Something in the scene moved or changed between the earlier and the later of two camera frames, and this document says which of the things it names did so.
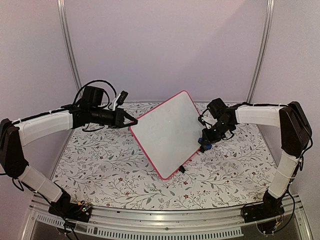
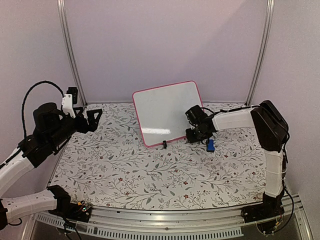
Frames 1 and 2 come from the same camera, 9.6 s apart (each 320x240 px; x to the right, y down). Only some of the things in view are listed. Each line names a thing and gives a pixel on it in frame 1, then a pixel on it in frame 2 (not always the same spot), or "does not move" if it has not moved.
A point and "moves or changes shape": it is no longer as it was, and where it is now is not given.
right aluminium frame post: (262, 49) does not move
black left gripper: (119, 119) to (93, 125)
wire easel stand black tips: (182, 169) to (165, 144)
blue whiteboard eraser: (207, 146) moves or changes shape
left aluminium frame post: (68, 43) does not move
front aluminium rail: (224, 223) does not move
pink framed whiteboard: (170, 134) to (161, 111)
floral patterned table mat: (106, 166) does not move
